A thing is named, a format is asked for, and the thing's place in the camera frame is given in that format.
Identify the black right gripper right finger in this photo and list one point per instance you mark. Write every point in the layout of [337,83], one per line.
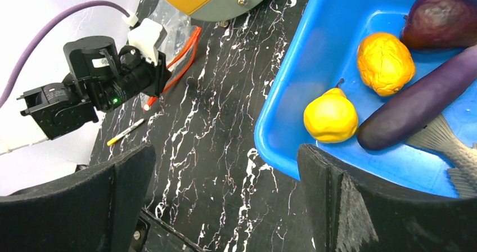
[352,210]

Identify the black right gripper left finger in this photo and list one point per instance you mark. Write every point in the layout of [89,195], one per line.
[94,209]

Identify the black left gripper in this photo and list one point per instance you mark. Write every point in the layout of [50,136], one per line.
[107,77]

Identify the yellow marker pen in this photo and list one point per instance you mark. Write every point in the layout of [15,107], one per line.
[125,132]

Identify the yellow toy pear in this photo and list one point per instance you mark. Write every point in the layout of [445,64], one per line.
[331,118]

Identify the grey toy fish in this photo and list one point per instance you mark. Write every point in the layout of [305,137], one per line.
[438,136]

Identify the purple toy eggplant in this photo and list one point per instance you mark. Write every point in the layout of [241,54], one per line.
[411,109]

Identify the orange toy lemon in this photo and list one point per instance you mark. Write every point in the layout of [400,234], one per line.
[385,64]

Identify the blue plastic bin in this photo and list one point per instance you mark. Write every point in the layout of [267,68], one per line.
[322,54]

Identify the dark red toy fruit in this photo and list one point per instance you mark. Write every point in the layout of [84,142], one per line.
[440,25]

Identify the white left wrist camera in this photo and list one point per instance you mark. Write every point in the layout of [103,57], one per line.
[146,37]

